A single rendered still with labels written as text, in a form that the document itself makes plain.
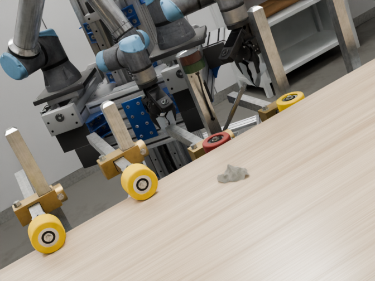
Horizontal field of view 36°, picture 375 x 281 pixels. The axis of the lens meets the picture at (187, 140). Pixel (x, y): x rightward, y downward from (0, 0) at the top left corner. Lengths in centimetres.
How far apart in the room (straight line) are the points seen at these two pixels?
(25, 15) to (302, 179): 122
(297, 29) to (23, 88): 227
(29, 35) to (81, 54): 208
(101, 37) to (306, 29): 290
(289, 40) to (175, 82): 289
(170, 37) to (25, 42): 53
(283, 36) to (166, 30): 277
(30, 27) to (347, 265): 148
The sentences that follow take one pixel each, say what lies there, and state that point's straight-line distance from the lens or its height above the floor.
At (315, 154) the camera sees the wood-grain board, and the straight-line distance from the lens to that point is 130.
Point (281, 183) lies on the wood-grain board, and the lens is 123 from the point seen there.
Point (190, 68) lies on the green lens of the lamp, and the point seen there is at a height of 110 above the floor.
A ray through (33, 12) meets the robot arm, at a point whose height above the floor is 136.
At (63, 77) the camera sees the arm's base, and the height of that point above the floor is 108.
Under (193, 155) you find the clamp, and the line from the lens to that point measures 163.
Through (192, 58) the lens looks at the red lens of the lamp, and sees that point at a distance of 152.
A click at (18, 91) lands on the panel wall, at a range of 414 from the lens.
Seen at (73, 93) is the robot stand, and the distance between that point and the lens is 228.
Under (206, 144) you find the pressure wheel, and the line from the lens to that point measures 154.
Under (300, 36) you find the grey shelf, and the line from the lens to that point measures 495.
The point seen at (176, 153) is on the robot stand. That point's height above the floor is 58.
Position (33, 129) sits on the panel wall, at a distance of 419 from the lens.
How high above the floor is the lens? 148
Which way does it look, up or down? 21 degrees down
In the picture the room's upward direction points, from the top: 23 degrees counter-clockwise
